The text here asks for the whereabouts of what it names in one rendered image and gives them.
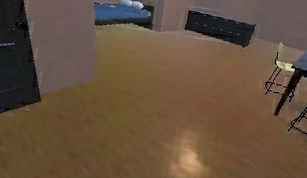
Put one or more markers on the blue bed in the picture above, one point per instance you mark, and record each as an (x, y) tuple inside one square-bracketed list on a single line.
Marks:
[(119, 13)]

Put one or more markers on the white pillow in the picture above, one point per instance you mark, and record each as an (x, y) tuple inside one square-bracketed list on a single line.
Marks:
[(131, 3)]

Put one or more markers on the black chest of drawers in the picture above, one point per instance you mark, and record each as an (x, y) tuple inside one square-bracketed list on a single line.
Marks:
[(219, 26)]

